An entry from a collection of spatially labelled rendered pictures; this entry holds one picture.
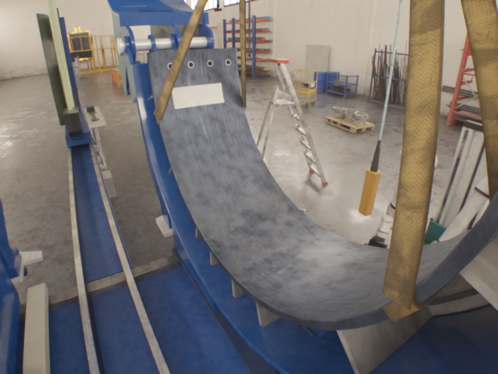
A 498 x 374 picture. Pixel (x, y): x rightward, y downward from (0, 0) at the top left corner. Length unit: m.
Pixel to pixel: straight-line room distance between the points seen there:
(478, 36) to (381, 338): 0.97
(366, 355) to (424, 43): 0.85
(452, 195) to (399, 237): 1.97
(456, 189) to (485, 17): 1.74
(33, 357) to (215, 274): 1.15
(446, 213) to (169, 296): 2.26
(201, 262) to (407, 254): 1.40
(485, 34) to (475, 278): 0.74
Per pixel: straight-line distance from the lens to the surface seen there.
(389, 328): 1.08
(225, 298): 1.67
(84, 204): 3.66
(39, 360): 2.06
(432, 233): 2.77
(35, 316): 2.30
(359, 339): 0.99
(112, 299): 2.41
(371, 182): 1.95
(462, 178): 2.60
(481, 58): 1.12
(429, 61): 0.72
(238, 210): 1.89
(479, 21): 1.11
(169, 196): 2.12
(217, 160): 2.09
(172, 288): 2.35
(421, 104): 0.70
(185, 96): 2.18
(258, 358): 1.82
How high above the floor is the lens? 2.23
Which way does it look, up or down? 28 degrees down
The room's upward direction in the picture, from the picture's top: straight up
